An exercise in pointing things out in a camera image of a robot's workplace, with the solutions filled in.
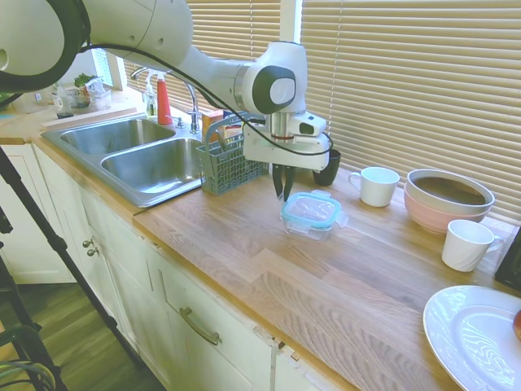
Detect orange cardboard box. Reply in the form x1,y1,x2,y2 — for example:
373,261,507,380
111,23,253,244
202,108,225,142

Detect small glass jar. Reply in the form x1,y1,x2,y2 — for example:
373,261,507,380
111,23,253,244
51,83,67,112

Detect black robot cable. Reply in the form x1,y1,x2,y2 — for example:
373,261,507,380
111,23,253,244
79,40,335,158

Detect large white mug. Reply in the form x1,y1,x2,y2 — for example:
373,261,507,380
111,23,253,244
348,165,401,208

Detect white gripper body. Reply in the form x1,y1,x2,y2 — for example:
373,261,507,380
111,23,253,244
243,132,332,173

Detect red spray bottle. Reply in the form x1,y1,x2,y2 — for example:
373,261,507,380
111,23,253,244
145,68,174,126

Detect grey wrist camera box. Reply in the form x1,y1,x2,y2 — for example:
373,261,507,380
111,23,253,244
293,115,327,138

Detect stainless steel sink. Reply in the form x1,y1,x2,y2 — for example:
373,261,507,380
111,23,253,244
40,116,208,209

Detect black camera tripod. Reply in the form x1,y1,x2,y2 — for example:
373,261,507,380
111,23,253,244
0,144,128,391

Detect white ceramic plate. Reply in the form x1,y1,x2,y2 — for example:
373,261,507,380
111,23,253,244
422,284,521,391

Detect clear dish soap bottle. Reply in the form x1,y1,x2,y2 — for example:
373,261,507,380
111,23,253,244
141,81,159,120

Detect white kitchen cabinet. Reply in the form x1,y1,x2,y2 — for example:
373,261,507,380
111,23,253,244
0,138,355,391

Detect chrome kitchen faucet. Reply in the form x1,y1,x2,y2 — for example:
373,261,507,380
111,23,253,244
129,67,203,135

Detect green coiled hose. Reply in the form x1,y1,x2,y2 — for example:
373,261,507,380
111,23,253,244
0,321,62,391

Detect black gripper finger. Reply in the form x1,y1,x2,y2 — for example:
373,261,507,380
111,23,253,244
283,165,299,201
271,164,287,202

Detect clear glass food container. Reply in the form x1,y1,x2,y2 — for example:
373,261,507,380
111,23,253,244
279,211,335,242

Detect grey plastic cutlery basket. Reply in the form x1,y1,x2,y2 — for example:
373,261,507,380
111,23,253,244
195,117,270,196

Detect clear plastic container with greens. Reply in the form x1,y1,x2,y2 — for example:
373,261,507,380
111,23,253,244
72,72,113,111

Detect light wooden board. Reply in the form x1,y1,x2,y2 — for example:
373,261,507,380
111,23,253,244
40,106,138,129

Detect white printed cardboard box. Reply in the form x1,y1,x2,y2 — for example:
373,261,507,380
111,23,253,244
221,116,247,144

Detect beige window blinds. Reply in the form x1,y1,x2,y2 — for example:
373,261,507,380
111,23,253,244
300,0,521,226
121,0,282,120

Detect small white ribbed mug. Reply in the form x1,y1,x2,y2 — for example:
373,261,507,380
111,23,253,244
441,219,506,273

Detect grey bowl with brown inside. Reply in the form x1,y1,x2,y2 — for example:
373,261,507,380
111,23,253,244
405,168,497,217

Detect pink bowl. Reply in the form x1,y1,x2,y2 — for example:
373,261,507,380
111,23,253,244
403,182,496,235

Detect clear lid with teal seal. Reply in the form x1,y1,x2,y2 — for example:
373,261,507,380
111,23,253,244
280,189,350,230

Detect metal drawer handle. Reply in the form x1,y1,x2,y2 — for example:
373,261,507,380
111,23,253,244
178,307,223,348

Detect black plastic cup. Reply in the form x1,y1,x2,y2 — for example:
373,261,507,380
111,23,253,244
312,148,342,187

